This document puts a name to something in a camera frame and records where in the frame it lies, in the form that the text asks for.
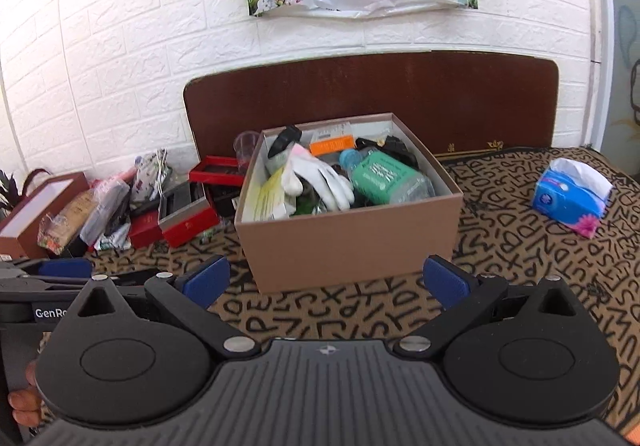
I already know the red closed box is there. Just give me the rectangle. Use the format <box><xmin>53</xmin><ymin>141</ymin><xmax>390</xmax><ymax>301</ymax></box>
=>
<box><xmin>128</xmin><ymin>216</ymin><xmax>164</xmax><ymax>249</ymax></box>

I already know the dark leafy plant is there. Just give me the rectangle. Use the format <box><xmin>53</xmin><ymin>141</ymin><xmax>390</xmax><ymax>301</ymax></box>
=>
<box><xmin>0</xmin><ymin>168</ymin><xmax>26</xmax><ymax>219</ymax></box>

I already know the person's left hand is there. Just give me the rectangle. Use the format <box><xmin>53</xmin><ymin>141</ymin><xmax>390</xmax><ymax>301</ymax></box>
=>
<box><xmin>9</xmin><ymin>359</ymin><xmax>44</xmax><ymax>428</ymax></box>

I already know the yellow carton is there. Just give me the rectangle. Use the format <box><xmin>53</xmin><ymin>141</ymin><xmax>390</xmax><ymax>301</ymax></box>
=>
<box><xmin>252</xmin><ymin>166</ymin><xmax>296</xmax><ymax>221</ymax></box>

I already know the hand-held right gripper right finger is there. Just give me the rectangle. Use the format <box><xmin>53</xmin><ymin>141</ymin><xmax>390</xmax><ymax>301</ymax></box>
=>
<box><xmin>392</xmin><ymin>254</ymin><xmax>586</xmax><ymax>362</ymax></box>

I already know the clear plastic cup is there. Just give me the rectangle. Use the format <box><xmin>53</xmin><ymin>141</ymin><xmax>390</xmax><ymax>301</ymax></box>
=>
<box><xmin>234</xmin><ymin>131</ymin><xmax>262</xmax><ymax>174</ymax></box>

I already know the black small item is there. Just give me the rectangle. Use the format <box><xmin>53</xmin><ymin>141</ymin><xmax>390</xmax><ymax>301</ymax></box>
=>
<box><xmin>355</xmin><ymin>136</ymin><xmax>417</xmax><ymax>167</ymax></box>

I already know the black box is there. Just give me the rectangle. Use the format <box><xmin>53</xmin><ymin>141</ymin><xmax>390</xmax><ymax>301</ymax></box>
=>
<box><xmin>200</xmin><ymin>181</ymin><xmax>242</xmax><ymax>219</ymax></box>

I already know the green plastic bottle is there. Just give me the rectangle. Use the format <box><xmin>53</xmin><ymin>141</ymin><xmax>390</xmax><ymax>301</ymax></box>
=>
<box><xmin>340</xmin><ymin>148</ymin><xmax>436</xmax><ymax>207</ymax></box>

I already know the brown wooden headboard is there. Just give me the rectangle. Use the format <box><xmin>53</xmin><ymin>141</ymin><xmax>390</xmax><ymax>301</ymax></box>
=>
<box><xmin>182</xmin><ymin>50</ymin><xmax>560</xmax><ymax>161</ymax></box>

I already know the white glove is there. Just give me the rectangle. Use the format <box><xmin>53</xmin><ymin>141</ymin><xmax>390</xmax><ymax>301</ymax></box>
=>
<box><xmin>282</xmin><ymin>143</ymin><xmax>356</xmax><ymax>211</ymax></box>

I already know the blue tissue pack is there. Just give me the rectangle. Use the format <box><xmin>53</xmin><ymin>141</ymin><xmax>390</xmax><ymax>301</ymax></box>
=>
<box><xmin>531</xmin><ymin>157</ymin><xmax>614</xmax><ymax>239</ymax></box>

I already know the floral fabric pouch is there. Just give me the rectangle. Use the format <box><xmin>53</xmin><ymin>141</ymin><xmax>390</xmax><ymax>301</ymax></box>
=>
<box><xmin>131</xmin><ymin>149</ymin><xmax>173</xmax><ymax>204</ymax></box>

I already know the brown cardboard storage box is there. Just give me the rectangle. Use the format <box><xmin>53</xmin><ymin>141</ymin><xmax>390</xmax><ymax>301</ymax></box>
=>
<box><xmin>234</xmin><ymin>112</ymin><xmax>465</xmax><ymax>294</ymax></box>

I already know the brown open gift box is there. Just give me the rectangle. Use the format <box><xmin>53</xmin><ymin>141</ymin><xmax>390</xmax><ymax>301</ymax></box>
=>
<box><xmin>0</xmin><ymin>169</ymin><xmax>90</xmax><ymax>260</ymax></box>

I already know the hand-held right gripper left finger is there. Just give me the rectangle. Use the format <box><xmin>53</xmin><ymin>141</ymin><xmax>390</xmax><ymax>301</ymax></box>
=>
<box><xmin>75</xmin><ymin>254</ymin><xmax>263</xmax><ymax>362</ymax></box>

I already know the red shoe box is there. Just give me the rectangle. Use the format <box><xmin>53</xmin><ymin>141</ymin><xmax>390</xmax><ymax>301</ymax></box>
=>
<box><xmin>189</xmin><ymin>156</ymin><xmax>246</xmax><ymax>187</ymax></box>

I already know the white door frame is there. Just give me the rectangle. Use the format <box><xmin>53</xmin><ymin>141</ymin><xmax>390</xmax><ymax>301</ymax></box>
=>
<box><xmin>580</xmin><ymin>0</ymin><xmax>617</xmax><ymax>151</ymax></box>

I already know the orange white box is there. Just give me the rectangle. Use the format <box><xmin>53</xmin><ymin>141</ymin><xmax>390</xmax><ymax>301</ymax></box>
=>
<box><xmin>309</xmin><ymin>135</ymin><xmax>357</xmax><ymax>157</ymax></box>

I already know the pink white packet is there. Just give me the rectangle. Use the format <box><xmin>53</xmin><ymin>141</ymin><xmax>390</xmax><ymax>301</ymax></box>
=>
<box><xmin>90</xmin><ymin>168</ymin><xmax>137</xmax><ymax>191</ymax></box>

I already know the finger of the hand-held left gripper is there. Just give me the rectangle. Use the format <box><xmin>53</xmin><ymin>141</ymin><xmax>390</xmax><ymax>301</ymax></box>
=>
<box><xmin>0</xmin><ymin>258</ymin><xmax>95</xmax><ymax>295</ymax></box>

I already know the black oval device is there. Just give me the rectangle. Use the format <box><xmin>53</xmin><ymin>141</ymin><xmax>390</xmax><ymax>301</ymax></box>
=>
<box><xmin>267</xmin><ymin>125</ymin><xmax>304</xmax><ymax>160</ymax></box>

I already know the green glass bottle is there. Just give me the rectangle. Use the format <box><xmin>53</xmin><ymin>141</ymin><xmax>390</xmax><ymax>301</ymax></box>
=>
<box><xmin>295</xmin><ymin>181</ymin><xmax>322</xmax><ymax>217</ymax></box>

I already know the green white snack packet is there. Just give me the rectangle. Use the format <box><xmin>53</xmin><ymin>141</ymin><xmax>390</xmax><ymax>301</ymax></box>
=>
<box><xmin>96</xmin><ymin>230</ymin><xmax>132</xmax><ymax>253</ymax></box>

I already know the brown snack bag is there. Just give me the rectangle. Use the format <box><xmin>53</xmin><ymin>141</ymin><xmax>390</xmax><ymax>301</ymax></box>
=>
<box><xmin>37</xmin><ymin>188</ymin><xmax>98</xmax><ymax>254</ymax></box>

